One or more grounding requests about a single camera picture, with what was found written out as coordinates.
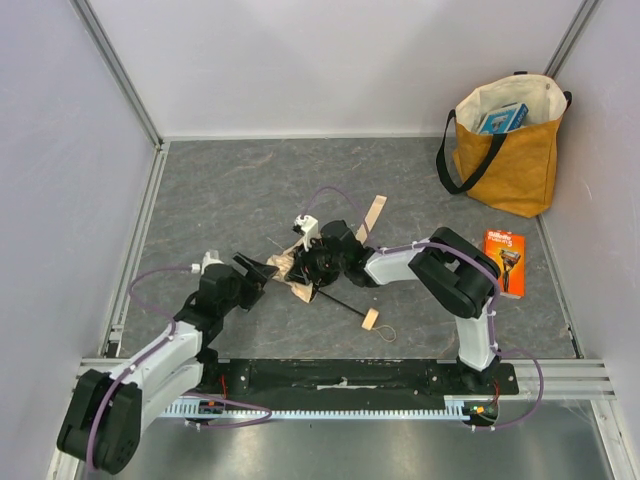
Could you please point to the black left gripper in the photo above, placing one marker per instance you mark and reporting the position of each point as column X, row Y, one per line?
column 247, row 279

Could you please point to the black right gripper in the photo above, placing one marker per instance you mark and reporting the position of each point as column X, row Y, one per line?
column 310, row 260

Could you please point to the beige folding umbrella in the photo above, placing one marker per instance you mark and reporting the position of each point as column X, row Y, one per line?
column 285, row 262

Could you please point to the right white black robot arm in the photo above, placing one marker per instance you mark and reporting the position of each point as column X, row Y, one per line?
column 459, row 276

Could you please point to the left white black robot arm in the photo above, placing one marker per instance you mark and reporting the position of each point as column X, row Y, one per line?
column 110, row 410

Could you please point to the orange razor package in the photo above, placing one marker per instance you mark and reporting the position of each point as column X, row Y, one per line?
column 508, row 251

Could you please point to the mustard tote bag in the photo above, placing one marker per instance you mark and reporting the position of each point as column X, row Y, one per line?
column 512, row 171

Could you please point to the blue razor box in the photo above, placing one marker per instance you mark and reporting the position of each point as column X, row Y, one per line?
column 503, row 120

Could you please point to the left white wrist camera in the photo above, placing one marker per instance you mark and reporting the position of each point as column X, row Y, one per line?
column 211, row 257

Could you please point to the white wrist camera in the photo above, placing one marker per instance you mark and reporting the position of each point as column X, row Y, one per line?
column 307, row 227
column 211, row 257

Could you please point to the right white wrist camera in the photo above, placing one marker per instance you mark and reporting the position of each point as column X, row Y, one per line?
column 307, row 227

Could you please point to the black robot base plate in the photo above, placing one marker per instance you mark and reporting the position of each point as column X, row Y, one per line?
column 352, row 382

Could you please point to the white slotted cable duct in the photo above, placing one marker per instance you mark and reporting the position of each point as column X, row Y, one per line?
column 194, row 409

